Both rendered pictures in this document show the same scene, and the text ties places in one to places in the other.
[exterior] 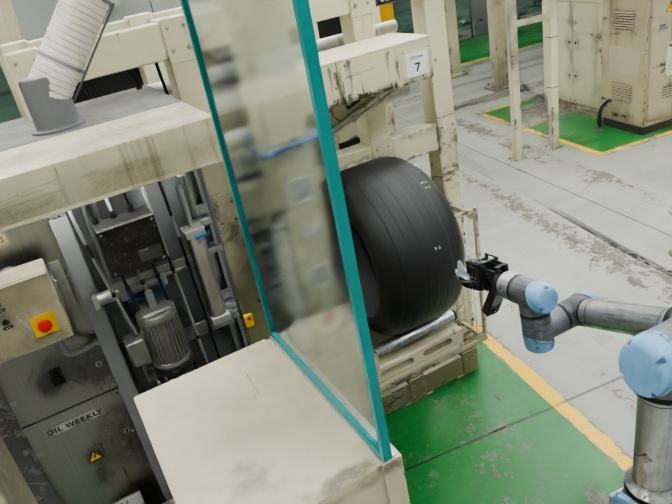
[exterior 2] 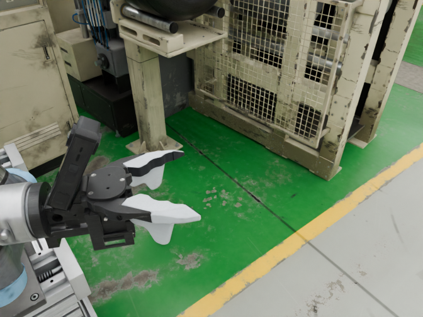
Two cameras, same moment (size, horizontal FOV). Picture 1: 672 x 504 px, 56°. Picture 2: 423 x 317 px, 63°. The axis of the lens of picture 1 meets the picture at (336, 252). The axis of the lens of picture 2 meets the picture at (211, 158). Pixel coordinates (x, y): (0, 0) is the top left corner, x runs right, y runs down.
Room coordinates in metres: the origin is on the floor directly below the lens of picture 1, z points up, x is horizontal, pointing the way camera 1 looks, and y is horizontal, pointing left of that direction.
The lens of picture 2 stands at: (1.45, -1.73, 1.37)
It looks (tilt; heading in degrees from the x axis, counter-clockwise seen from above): 39 degrees down; 68
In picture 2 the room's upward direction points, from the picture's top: straight up
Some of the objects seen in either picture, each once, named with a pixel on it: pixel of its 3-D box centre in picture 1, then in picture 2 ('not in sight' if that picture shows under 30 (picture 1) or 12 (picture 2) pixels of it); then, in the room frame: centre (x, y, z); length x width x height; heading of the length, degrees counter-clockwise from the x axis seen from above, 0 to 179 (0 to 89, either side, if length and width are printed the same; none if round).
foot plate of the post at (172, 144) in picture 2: not in sight; (153, 144); (1.78, 0.08, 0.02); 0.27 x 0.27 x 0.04; 23
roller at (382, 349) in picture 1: (412, 333); (148, 18); (1.78, -0.20, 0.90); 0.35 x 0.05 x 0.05; 113
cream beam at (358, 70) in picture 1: (341, 74); not in sight; (2.23, -0.14, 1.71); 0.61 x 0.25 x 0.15; 113
